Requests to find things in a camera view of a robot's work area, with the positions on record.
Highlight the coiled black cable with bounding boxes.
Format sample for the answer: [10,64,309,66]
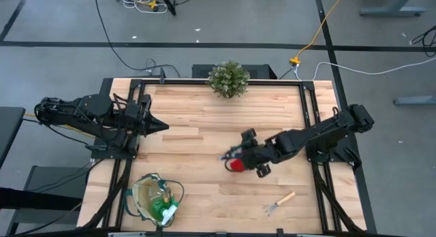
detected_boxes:
[410,25,436,58]

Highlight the black stand leg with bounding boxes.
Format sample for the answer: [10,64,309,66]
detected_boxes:
[158,0,178,16]

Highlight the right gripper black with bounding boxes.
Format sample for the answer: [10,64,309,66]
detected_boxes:
[238,127,283,178]

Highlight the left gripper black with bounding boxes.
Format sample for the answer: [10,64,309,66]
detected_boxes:
[117,93,170,156]

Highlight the beige gardening bag green trim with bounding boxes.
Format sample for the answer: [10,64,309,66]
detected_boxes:
[124,172,185,228]

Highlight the white floor cable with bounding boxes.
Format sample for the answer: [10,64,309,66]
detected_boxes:
[294,56,436,82]

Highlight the hand rake wooden handle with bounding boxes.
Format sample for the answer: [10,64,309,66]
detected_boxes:
[262,191,296,217]

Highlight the black side table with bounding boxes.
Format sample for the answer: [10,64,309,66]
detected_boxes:
[0,106,27,170]

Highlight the white and yellow cable bundle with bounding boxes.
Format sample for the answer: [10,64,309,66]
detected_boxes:
[121,0,170,15]

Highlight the long black floor cable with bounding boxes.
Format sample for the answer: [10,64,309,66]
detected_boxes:
[93,0,181,78]

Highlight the green potted plant black pot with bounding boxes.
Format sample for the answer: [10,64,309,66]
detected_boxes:
[206,59,251,99]

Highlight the grey desk foot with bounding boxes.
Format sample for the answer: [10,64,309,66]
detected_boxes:
[393,95,436,106]
[359,0,426,17]

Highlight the green pruning shears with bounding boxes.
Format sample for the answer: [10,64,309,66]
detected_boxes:
[217,144,247,172]

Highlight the green white spray bottle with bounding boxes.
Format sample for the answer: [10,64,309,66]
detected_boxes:
[151,195,180,226]

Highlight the black perforated box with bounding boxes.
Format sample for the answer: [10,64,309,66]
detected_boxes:
[191,63,277,80]

